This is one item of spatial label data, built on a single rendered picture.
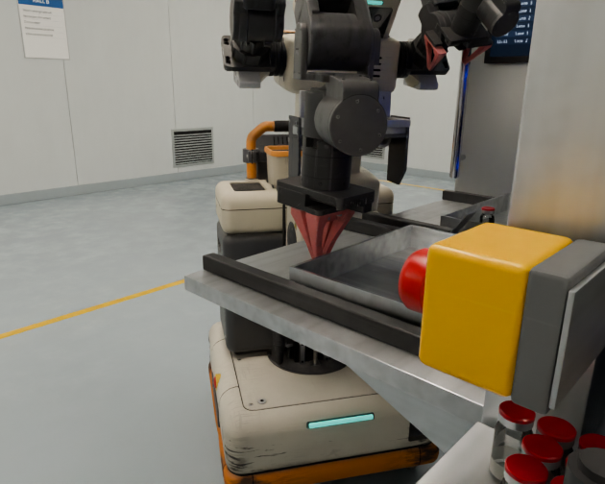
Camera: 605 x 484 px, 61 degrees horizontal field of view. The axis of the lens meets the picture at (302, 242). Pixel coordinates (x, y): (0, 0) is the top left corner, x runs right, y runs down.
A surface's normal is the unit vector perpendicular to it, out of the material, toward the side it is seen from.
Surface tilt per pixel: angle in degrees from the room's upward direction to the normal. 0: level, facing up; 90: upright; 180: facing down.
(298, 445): 90
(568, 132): 90
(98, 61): 90
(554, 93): 90
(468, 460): 0
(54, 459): 0
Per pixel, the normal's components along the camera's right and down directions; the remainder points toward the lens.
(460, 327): -0.69, 0.21
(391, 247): 0.73, 0.21
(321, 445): 0.24, 0.29
